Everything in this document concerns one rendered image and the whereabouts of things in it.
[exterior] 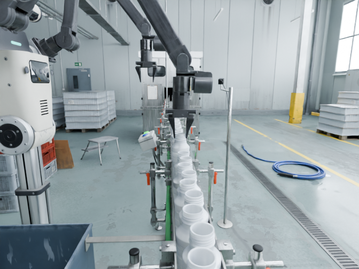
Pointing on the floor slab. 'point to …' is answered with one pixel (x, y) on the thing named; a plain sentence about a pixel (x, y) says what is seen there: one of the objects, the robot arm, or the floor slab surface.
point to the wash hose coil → (294, 173)
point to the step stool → (100, 145)
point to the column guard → (296, 108)
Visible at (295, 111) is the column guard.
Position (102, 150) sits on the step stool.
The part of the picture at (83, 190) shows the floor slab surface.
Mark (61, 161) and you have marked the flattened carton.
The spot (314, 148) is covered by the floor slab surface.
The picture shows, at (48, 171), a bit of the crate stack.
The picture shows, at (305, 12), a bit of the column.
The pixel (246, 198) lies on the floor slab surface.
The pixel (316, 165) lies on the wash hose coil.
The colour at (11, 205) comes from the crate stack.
